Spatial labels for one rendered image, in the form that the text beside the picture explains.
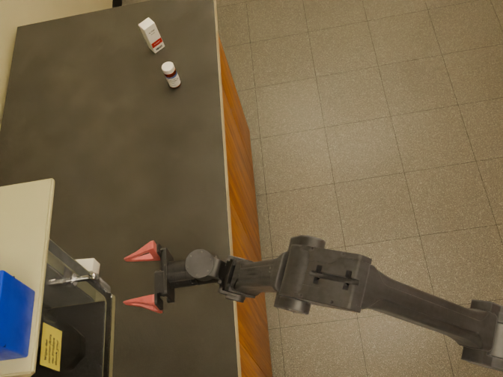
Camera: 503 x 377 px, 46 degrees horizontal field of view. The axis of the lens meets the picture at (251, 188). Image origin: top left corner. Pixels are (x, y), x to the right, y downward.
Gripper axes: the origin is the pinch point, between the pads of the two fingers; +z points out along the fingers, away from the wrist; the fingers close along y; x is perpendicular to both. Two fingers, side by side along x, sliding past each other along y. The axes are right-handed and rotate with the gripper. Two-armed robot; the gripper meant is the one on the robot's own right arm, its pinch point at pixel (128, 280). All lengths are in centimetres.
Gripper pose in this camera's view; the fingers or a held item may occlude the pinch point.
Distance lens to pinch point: 128.7
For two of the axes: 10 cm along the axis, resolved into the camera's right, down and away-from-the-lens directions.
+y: 0.9, 8.7, -4.9
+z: -9.9, 1.4, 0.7
